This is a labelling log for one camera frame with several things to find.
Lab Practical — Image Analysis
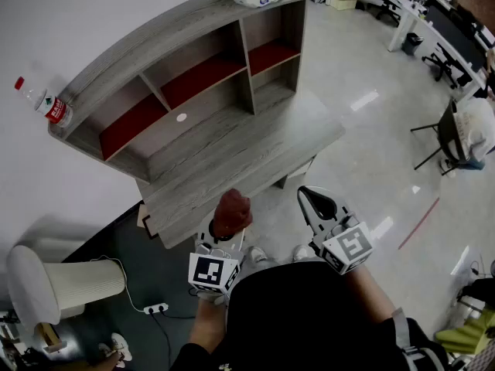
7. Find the dark grey trash bin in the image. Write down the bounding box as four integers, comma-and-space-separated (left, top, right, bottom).
401, 32, 425, 56

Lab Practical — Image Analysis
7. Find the person's left forearm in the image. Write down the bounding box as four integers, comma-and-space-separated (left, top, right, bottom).
188, 301, 229, 353

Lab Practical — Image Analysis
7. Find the black office chair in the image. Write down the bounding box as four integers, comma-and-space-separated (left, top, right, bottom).
377, 0, 401, 25
422, 43, 473, 89

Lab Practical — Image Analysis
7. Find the person's left white shoe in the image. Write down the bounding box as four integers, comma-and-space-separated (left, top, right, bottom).
247, 247, 271, 264

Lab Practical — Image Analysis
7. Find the large white stuffed bag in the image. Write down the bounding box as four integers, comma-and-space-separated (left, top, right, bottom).
454, 97, 495, 162

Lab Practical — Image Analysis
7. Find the reddish textured wiping cloth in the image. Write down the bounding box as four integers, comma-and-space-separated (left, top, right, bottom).
213, 189, 254, 238

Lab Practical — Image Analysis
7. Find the black folding chair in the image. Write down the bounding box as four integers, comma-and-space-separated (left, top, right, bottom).
410, 97, 471, 176

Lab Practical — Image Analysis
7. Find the person's right forearm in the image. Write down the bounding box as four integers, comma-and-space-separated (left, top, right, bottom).
343, 264, 398, 328

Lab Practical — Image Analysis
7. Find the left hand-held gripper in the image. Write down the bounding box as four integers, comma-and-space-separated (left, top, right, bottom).
188, 219, 246, 295

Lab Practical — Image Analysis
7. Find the white power cable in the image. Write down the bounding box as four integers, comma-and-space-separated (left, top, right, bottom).
90, 255, 148, 312

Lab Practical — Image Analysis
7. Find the black power cable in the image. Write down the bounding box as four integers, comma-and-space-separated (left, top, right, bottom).
148, 310, 196, 362

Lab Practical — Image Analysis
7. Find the long white office desk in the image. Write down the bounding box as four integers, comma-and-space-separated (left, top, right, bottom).
326, 0, 495, 104

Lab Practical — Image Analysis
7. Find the person's right white shoe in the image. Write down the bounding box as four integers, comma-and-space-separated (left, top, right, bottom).
292, 244, 316, 262

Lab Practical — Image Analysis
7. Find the person's black shirt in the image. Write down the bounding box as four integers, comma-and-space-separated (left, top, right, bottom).
169, 260, 449, 371

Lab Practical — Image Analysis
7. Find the white wristwatch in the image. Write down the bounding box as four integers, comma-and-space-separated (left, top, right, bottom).
196, 288, 228, 307

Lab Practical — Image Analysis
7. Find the clear water bottle red label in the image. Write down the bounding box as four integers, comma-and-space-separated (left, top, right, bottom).
14, 76, 73, 128

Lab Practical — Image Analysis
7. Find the dark grey floor carpet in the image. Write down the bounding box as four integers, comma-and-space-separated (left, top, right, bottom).
61, 201, 229, 371

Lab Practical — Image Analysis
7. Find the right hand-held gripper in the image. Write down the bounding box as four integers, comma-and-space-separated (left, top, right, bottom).
296, 185, 375, 276

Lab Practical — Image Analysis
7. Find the small wooden box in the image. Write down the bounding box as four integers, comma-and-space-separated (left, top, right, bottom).
36, 322, 69, 353

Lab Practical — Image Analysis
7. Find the grey shoulder strap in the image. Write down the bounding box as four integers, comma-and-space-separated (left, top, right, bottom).
391, 307, 449, 371

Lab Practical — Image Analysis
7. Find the grey wooden shelf desk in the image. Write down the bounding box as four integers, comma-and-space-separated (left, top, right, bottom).
48, 0, 309, 183

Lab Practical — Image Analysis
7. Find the yellow-green fabric item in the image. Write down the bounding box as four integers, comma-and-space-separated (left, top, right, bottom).
435, 310, 495, 356

